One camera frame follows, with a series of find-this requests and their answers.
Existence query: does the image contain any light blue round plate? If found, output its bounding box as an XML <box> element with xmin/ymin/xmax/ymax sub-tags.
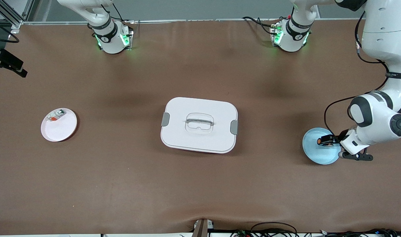
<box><xmin>302</xmin><ymin>127</ymin><xmax>341</xmax><ymax>165</ymax></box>

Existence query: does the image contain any small clear orange part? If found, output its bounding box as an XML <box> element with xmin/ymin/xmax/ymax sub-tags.
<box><xmin>46</xmin><ymin>110</ymin><xmax>67</xmax><ymax>122</ymax></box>

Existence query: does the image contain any pink round plate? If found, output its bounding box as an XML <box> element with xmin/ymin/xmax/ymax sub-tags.
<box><xmin>41</xmin><ymin>108</ymin><xmax>78</xmax><ymax>142</ymax></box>

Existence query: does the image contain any white lidded storage box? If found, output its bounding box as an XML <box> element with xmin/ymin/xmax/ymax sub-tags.
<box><xmin>160</xmin><ymin>97</ymin><xmax>239</xmax><ymax>154</ymax></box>

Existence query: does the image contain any brown table cover mat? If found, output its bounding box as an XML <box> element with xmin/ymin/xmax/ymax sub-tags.
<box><xmin>0</xmin><ymin>19</ymin><xmax>401</xmax><ymax>235</ymax></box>

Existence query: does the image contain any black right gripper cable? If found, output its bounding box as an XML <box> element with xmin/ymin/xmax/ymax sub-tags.
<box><xmin>0</xmin><ymin>18</ymin><xmax>20</xmax><ymax>43</ymax></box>

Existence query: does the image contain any aluminium frame post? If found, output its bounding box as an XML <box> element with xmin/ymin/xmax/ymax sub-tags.
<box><xmin>0</xmin><ymin>0</ymin><xmax>35</xmax><ymax>34</ymax></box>

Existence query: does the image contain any black cable bundle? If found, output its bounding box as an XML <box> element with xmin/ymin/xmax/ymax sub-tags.
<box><xmin>230</xmin><ymin>222</ymin><xmax>401</xmax><ymax>237</ymax></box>

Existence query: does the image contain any black right arm base cable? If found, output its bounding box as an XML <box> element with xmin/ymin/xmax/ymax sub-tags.
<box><xmin>100</xmin><ymin>3</ymin><xmax>135</xmax><ymax>24</ymax></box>

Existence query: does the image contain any black arm base cable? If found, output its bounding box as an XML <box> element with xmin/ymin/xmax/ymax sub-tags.
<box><xmin>242</xmin><ymin>16</ymin><xmax>281</xmax><ymax>36</ymax></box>
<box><xmin>100</xmin><ymin>3</ymin><xmax>135</xmax><ymax>24</ymax></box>

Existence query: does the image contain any black left arm base cable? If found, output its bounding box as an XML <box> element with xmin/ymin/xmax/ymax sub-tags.
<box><xmin>242</xmin><ymin>16</ymin><xmax>281</xmax><ymax>36</ymax></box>

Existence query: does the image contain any brown table edge bracket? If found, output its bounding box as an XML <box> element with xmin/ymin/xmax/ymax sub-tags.
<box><xmin>191</xmin><ymin>218</ymin><xmax>215</xmax><ymax>237</ymax></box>

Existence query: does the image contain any aluminium table edge rail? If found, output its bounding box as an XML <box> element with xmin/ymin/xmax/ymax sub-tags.
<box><xmin>21</xmin><ymin>18</ymin><xmax>362</xmax><ymax>25</ymax></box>

